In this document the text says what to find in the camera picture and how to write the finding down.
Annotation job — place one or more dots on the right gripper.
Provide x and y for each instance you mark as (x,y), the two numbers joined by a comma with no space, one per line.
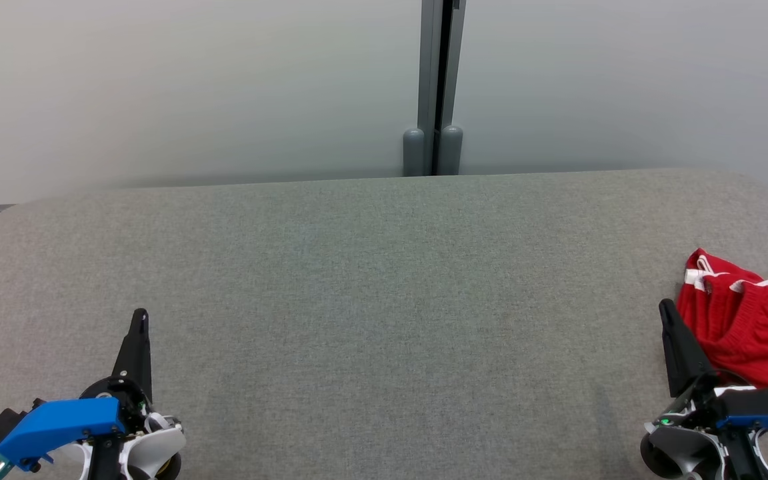
(690,410)

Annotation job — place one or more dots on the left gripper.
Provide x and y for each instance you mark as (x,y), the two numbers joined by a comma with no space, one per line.
(132,400)

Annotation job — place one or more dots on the red shorts with white trim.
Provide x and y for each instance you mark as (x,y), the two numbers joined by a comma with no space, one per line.
(757,333)

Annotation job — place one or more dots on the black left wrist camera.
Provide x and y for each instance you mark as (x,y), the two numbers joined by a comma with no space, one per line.
(4,426)

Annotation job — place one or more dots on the grey partition post with feet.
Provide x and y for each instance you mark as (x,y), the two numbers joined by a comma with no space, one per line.
(428,66)

